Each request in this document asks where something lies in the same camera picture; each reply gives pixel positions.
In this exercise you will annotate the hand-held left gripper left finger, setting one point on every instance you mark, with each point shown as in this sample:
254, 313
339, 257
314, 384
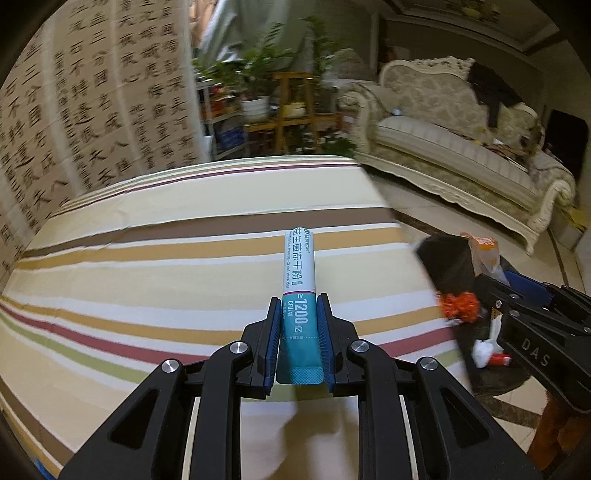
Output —
273, 350

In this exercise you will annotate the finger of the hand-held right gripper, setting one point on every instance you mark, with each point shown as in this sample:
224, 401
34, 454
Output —
531, 286
503, 302

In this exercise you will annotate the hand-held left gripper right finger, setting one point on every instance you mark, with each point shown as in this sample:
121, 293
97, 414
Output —
324, 350

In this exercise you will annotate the teal and white sachet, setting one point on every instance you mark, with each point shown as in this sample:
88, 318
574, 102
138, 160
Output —
298, 323

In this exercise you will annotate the black trash bag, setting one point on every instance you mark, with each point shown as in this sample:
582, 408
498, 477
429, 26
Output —
448, 267

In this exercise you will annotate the person's right forearm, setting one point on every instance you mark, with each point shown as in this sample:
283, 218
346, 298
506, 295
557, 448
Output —
549, 429

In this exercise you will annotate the red bottle black cap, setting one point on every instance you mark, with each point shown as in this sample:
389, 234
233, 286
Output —
501, 359

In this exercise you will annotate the red plastic bag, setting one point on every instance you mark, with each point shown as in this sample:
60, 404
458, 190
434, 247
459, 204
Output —
459, 305

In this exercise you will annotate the clear wrapper orange label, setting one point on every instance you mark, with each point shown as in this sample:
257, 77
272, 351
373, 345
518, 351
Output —
485, 258

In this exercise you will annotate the white crumpled tissue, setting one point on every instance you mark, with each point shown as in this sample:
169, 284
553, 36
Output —
482, 351

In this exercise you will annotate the paper clutter pile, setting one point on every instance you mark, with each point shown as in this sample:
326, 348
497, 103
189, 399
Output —
498, 145

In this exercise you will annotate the striped tablecloth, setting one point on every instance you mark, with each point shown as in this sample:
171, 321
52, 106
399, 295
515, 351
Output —
138, 277

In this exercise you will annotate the ornate cream sofa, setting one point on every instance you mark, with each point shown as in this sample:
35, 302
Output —
438, 143

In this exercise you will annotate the black garment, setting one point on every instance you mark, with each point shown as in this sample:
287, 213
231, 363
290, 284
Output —
489, 87

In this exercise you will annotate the low green plant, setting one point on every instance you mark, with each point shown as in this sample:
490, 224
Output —
341, 147

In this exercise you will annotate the metal storage shelf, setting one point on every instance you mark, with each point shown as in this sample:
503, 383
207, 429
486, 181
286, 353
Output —
228, 138

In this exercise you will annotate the small pale green pot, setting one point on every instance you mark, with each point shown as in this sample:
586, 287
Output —
294, 110

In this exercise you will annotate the green plant in white pot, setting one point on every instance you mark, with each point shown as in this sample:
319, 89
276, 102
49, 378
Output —
254, 108

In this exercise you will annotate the wooden plant stand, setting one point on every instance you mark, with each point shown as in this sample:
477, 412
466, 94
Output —
280, 106

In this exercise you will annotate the blue plastic object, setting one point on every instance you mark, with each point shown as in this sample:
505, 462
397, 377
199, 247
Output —
46, 468

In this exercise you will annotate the ceiling chandelier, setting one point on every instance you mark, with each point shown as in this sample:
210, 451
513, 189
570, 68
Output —
466, 9

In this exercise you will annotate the tall green leafy plant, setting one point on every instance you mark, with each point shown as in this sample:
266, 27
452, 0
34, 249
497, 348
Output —
318, 46

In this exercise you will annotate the grey green hanging cloth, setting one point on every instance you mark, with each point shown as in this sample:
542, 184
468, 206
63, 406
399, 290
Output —
249, 23

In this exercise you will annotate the calligraphy wall hangings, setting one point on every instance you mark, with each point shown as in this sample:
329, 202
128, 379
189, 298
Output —
92, 115

